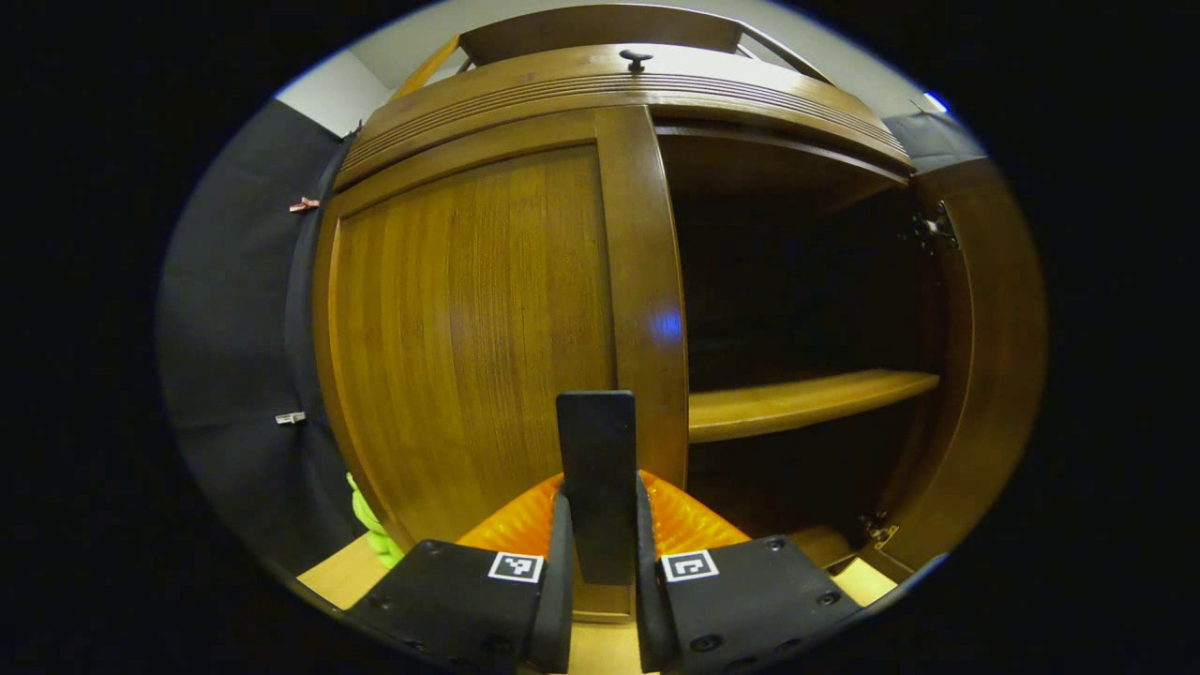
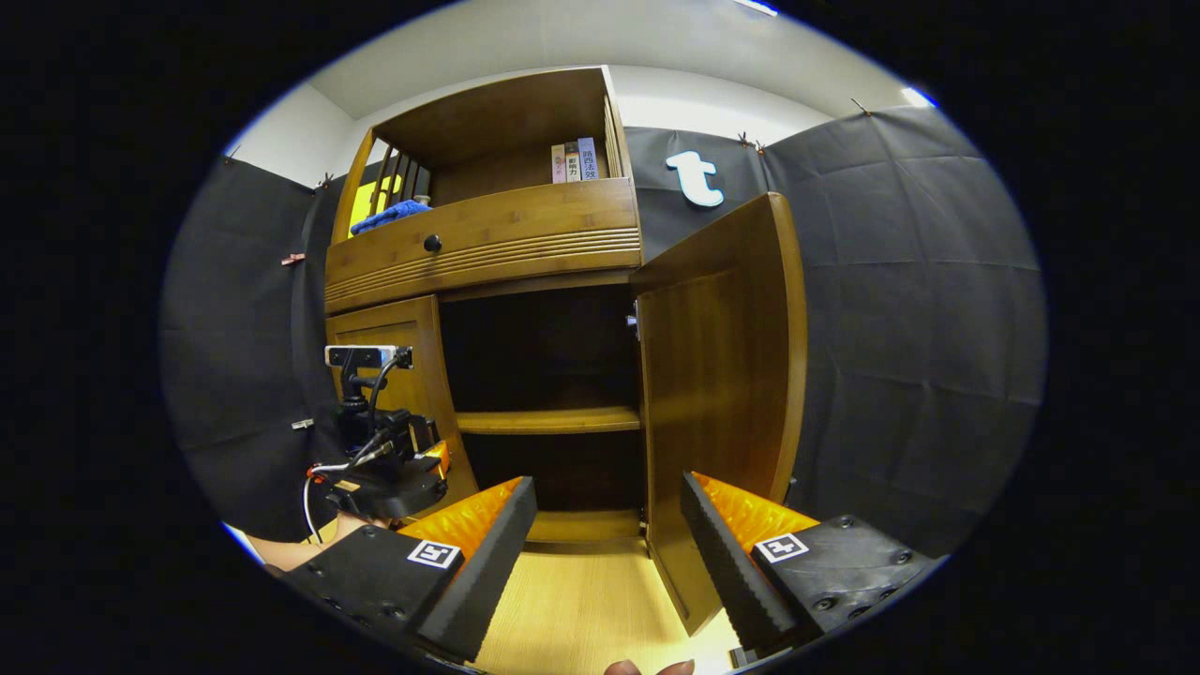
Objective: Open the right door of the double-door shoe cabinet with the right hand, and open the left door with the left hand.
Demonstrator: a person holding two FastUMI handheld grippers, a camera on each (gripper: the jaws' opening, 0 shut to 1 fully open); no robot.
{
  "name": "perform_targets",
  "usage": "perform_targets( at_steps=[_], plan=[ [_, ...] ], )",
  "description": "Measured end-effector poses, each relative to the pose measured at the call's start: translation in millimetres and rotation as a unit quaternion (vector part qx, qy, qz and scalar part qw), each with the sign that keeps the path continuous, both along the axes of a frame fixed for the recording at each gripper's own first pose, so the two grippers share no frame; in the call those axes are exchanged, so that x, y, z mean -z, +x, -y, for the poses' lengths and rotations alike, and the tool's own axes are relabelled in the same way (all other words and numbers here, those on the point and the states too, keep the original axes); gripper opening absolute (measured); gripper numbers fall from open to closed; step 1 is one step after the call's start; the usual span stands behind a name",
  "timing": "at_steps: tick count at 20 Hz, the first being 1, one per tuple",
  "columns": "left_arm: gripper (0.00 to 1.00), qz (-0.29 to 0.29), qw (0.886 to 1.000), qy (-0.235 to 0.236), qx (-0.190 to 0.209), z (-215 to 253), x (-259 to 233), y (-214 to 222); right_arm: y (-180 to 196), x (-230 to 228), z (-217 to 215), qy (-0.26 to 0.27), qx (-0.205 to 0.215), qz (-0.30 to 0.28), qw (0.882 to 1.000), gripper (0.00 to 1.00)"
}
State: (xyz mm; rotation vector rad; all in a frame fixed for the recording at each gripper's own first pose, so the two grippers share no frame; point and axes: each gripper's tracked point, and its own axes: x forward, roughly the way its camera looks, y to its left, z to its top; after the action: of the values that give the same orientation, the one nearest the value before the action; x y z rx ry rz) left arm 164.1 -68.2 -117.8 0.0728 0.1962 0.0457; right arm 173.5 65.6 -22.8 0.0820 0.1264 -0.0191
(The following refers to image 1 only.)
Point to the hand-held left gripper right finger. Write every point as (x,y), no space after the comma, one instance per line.
(647,600)

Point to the black backdrop cloth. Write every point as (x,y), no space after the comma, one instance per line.
(234,328)

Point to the wooden drawer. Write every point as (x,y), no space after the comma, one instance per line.
(562,67)

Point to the black round drawer knob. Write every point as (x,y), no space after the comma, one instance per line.
(636,58)

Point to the silver clip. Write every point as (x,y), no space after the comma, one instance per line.
(290,418)

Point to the wooden double-door shoe cabinet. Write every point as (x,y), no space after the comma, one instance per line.
(609,86)

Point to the metal door hinge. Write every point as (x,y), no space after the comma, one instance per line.
(877,530)
(928,230)

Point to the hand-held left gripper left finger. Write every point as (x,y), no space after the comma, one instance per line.
(561,581)

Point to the green plush toy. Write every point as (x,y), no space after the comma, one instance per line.
(375,534)

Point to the red clip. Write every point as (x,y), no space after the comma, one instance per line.
(304,204)

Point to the wooden inner shelf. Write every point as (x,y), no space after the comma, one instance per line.
(797,403)

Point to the square ceiling light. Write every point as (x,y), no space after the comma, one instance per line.
(935,101)

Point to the wooden shoe cabinet door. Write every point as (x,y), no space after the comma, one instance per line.
(469,328)
(1003,356)

